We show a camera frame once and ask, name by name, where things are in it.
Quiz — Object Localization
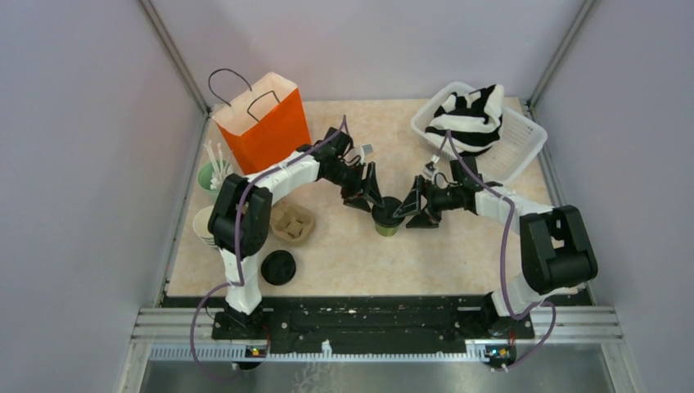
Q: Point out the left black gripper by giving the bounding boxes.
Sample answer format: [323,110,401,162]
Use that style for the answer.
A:
[324,161,384,213]

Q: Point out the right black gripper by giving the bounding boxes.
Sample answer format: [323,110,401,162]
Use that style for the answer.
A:
[393,175,462,229]

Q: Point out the black cup lid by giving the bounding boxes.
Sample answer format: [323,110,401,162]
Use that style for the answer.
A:
[371,196,404,228]

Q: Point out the stack of black cup lids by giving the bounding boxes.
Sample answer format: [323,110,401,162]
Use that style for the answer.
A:
[260,250,296,286]

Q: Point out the stack of green paper cups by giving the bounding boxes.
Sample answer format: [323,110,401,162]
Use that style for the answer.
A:
[192,206,216,247]

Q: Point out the green paper coffee cup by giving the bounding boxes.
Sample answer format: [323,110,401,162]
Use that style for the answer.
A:
[375,223,399,237]

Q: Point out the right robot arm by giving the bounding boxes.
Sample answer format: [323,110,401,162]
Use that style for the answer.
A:
[393,156,598,337]

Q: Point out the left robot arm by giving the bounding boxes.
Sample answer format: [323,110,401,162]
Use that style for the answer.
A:
[208,128,385,339]

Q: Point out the brown cardboard cup carrier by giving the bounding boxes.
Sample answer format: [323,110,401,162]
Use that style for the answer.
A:
[269,203,316,246]

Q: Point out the black and white striped cloth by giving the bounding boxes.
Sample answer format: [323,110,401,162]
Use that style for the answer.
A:
[424,84,505,156]

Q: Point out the orange paper bag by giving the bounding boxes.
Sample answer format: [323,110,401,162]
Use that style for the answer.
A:
[207,68,311,174]

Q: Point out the white plastic basket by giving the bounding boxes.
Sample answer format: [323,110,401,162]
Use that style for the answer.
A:
[410,81,548,184]

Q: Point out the green cup with white stirrers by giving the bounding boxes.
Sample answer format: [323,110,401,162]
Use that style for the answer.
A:
[196,140,238,200]

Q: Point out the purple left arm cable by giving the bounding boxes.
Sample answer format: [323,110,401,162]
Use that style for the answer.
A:
[188,115,349,383]

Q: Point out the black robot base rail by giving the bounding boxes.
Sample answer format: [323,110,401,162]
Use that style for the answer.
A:
[212,296,534,355]

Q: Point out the white cable duct strip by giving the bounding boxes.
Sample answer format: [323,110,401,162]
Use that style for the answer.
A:
[149,341,488,363]

